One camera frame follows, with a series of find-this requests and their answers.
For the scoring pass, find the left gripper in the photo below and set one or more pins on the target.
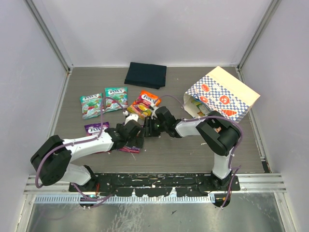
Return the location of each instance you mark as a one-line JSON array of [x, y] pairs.
[[137, 141]]

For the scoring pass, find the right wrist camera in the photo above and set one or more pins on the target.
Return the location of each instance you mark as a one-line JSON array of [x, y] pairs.
[[153, 109]]

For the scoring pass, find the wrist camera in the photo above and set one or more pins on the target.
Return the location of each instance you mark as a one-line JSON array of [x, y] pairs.
[[153, 109], [130, 116]]

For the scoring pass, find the dark folded cloth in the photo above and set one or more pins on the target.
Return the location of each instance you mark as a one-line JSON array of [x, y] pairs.
[[146, 75]]

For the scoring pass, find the green tea snack packet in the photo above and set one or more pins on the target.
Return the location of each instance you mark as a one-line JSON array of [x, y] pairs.
[[200, 108]]

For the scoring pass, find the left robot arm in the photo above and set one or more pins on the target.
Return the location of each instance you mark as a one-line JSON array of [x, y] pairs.
[[53, 160]]

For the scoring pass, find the pink snack packet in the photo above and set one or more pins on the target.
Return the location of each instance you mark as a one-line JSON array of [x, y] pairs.
[[128, 149], [95, 128]]

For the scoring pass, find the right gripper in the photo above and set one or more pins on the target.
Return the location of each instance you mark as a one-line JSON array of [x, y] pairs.
[[148, 131]]

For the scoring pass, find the orange snack packet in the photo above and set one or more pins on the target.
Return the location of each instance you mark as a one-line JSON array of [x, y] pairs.
[[141, 106]]

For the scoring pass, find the slotted cable duct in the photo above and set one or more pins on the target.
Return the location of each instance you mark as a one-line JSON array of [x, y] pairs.
[[70, 198]]

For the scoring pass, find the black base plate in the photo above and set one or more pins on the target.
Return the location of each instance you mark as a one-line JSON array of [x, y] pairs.
[[154, 185]]

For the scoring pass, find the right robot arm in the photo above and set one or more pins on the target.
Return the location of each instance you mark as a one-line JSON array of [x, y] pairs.
[[221, 134]]

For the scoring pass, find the checkered paper bag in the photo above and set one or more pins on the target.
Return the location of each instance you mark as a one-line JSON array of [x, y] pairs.
[[222, 92]]

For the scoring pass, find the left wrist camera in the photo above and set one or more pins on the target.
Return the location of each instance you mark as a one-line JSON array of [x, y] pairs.
[[130, 116]]

